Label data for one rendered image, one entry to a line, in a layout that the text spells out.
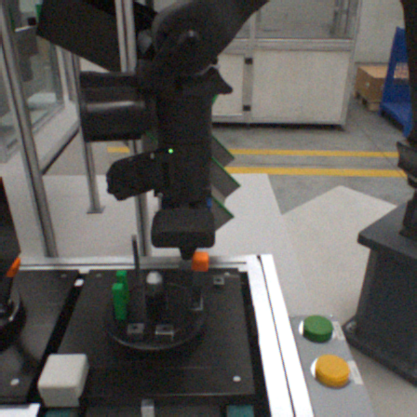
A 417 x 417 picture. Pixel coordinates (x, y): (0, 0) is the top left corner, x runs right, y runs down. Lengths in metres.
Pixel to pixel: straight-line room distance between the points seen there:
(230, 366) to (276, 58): 4.08
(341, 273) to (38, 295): 0.56
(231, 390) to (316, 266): 0.45
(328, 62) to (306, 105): 0.46
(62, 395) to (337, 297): 0.51
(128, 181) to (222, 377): 0.25
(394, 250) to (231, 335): 0.24
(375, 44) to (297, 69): 4.98
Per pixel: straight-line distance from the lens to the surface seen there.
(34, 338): 0.60
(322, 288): 0.84
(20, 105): 0.69
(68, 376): 0.52
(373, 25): 9.32
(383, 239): 0.62
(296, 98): 4.57
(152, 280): 0.54
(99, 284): 0.66
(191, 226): 0.39
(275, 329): 0.60
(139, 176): 0.44
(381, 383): 0.70
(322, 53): 4.53
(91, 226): 1.04
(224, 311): 0.60
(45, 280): 0.70
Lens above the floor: 1.37
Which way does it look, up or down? 29 degrees down
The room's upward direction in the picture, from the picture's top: straight up
